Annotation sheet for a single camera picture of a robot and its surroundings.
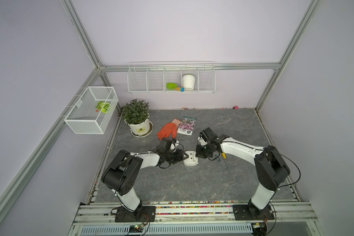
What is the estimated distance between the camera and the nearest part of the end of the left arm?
0.77m

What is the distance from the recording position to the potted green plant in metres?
0.94

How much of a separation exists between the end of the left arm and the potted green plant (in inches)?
10.9
